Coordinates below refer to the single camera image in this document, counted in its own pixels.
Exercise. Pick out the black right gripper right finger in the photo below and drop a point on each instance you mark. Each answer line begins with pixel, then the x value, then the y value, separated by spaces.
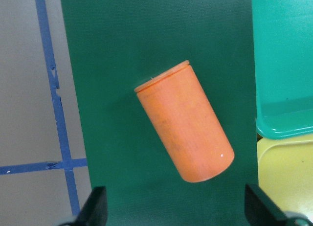
pixel 260 210

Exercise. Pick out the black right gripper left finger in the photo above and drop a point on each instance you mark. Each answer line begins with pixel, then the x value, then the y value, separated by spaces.
pixel 95 209

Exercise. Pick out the plain orange cylinder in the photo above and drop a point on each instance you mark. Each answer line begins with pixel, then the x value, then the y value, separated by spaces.
pixel 186 123

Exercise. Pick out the yellow plastic tray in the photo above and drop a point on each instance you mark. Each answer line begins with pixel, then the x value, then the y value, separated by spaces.
pixel 285 173

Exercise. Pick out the green conveyor belt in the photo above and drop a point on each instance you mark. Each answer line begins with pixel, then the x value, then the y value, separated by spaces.
pixel 117 45

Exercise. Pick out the green plastic tray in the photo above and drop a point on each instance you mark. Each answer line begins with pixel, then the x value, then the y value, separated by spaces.
pixel 283 53

